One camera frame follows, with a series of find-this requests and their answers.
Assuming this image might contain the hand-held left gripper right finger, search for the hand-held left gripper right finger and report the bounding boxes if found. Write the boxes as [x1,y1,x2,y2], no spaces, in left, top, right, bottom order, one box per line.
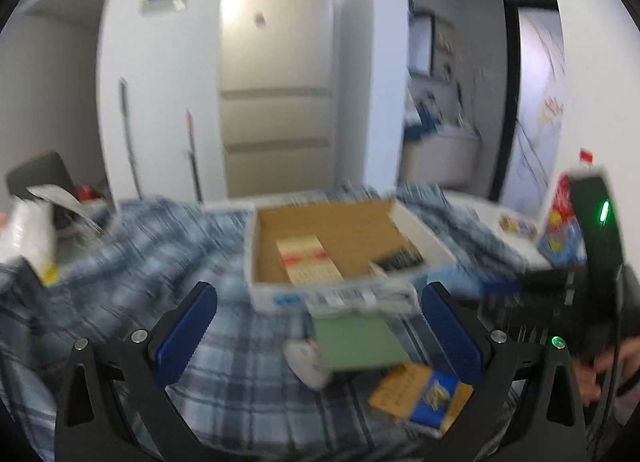
[421,282,587,462]

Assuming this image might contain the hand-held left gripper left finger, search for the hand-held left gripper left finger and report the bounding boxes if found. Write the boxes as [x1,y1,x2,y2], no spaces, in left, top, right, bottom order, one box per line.
[54,281,221,462]

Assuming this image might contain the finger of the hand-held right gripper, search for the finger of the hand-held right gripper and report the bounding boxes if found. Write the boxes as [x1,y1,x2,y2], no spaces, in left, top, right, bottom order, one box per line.
[520,267,588,297]
[492,299,588,344]

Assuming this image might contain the green box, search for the green box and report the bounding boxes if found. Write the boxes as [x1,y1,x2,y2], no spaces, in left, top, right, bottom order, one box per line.
[311,309,412,373]

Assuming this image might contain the cardboard box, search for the cardboard box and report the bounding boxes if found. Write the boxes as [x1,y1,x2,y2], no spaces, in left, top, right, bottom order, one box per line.
[244,197,458,314]

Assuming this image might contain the white round soft item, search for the white round soft item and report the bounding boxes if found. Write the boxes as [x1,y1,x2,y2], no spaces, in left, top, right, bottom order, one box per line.
[283,339,331,390]

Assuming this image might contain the person's right hand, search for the person's right hand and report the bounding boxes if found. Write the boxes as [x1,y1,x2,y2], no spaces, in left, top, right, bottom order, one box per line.
[572,342,640,410]

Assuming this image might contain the colourful snack packet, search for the colourful snack packet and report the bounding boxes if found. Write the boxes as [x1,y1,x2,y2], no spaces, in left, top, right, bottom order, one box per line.
[536,175,587,265]

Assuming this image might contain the small yellow patterned packet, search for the small yellow patterned packet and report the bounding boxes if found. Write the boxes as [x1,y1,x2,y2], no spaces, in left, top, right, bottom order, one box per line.
[499,215,540,242]

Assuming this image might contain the orange and blue packet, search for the orange and blue packet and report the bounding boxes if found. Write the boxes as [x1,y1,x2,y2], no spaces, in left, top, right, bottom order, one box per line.
[367,361,475,439]

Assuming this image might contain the blue plaid blanket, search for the blue plaid blanket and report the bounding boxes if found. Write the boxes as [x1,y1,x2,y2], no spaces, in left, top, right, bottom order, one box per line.
[0,182,551,462]

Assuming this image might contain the black flat item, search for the black flat item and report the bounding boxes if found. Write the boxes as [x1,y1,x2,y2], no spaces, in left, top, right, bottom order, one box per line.
[372,248,426,273]

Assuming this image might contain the beige and red packet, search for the beige and red packet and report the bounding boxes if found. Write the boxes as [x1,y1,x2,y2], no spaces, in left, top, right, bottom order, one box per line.
[275,236,346,285]

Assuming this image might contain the white cabinet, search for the white cabinet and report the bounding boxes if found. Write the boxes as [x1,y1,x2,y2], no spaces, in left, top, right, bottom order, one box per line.
[399,125,482,190]

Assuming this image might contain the white plastic bag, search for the white plastic bag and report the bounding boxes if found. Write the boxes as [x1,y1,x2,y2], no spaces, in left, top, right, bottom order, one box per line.
[0,185,101,288]

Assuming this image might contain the thin grey pole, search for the thin grey pole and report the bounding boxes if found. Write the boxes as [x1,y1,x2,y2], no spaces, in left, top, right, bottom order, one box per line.
[118,77,142,199]

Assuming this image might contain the dark chair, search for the dark chair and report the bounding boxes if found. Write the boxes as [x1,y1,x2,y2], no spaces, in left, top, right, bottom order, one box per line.
[5,149,108,243]

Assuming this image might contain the beige door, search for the beige door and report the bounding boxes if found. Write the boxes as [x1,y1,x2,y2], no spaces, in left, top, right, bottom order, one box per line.
[218,0,337,199]

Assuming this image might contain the black door frame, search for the black door frame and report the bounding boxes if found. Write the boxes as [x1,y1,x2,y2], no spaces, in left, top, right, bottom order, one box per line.
[487,0,523,203]

